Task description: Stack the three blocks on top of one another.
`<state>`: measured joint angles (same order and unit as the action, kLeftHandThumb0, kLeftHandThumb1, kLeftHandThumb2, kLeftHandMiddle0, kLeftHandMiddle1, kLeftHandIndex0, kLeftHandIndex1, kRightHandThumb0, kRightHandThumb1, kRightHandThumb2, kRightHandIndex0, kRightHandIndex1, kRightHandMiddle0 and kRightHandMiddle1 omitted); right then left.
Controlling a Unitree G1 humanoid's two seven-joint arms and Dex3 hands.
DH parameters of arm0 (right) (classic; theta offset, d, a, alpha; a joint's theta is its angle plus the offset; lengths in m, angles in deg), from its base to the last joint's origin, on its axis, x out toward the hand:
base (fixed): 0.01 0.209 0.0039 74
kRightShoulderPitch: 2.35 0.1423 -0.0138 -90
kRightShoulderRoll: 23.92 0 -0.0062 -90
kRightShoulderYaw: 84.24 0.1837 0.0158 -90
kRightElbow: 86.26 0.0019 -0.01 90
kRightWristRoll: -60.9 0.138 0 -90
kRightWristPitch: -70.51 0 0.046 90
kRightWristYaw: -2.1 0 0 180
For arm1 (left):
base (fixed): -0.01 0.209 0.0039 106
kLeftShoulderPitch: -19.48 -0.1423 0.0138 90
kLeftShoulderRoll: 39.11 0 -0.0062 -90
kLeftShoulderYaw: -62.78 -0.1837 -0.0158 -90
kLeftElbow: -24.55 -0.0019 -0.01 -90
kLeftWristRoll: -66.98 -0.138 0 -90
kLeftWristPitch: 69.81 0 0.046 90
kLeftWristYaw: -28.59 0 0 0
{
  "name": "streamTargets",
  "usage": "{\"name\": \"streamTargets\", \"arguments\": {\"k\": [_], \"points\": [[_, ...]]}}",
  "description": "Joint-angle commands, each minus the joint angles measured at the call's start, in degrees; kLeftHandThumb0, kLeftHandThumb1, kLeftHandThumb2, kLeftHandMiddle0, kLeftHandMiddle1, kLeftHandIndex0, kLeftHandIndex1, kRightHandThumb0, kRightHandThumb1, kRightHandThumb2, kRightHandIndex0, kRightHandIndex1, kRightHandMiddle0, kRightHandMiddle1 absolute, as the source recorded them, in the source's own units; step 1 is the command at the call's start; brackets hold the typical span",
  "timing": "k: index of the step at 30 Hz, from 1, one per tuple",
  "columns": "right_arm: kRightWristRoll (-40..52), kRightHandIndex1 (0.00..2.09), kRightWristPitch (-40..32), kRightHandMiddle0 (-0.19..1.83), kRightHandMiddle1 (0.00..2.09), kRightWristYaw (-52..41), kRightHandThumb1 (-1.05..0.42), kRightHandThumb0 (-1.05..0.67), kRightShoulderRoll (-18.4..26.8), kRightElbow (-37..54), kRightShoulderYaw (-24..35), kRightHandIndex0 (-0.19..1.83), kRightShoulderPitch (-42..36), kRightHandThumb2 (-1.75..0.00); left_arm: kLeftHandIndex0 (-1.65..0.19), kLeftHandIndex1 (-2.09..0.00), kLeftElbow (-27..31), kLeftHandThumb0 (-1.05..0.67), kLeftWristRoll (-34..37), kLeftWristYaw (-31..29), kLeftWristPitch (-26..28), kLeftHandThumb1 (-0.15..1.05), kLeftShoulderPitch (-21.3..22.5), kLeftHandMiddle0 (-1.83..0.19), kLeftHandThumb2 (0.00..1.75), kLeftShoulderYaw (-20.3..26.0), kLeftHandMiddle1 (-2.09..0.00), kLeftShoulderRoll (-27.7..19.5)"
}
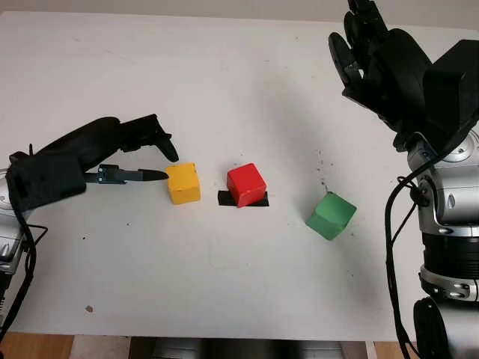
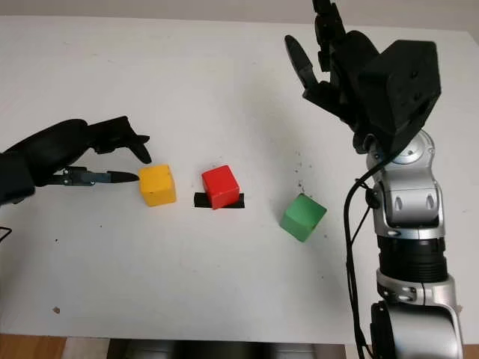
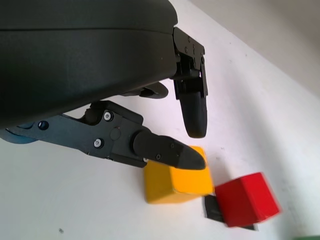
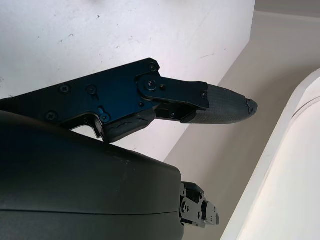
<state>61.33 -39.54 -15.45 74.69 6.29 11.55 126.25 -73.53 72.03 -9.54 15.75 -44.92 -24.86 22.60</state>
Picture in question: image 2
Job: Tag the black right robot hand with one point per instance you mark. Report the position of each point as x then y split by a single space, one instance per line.
344 75

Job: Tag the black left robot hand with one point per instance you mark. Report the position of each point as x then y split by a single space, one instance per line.
56 142

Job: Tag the yellow wooden block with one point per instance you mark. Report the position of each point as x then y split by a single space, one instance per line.
157 183

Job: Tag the green wooden block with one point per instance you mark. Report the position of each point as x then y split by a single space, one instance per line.
303 215

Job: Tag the red wooden block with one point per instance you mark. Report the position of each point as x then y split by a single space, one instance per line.
221 183

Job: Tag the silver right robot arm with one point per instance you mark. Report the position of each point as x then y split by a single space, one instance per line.
411 194

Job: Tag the black tape mark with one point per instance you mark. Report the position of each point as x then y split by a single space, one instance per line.
200 200

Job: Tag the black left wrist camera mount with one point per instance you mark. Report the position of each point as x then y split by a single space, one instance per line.
15 179

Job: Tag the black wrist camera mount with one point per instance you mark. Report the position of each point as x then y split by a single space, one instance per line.
408 86
15 179

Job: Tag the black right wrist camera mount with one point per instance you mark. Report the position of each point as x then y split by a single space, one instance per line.
408 86

